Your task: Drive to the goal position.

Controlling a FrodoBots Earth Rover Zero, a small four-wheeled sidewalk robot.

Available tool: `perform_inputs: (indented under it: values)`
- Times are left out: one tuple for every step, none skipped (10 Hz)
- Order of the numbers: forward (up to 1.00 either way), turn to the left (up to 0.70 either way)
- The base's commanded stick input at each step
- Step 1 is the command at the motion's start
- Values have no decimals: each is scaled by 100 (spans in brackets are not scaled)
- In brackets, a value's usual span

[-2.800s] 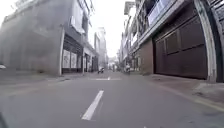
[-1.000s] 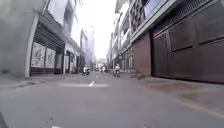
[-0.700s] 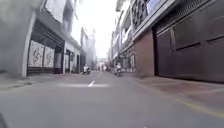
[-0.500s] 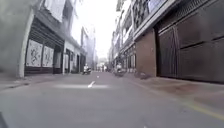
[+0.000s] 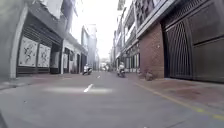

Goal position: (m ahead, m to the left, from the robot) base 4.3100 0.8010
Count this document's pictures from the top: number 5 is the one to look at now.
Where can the building with white patterned panels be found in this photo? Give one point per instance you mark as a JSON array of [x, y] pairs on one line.
[[28, 51]]

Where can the grey asphalt road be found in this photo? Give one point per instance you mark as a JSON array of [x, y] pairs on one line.
[[110, 110]]

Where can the row of grey buildings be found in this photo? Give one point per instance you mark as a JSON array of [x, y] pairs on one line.
[[90, 43]]

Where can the reddish paved strip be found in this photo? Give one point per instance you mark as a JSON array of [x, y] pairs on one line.
[[193, 91]]

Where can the row of buildings with balconies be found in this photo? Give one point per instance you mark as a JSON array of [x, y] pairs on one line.
[[131, 33]]

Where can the red brick building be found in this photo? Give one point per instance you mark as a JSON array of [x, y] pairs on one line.
[[151, 50]]

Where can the white scooter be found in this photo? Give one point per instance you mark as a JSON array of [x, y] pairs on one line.
[[121, 70], [87, 70]]

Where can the white building with dark doors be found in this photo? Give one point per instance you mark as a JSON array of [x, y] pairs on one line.
[[71, 46]]

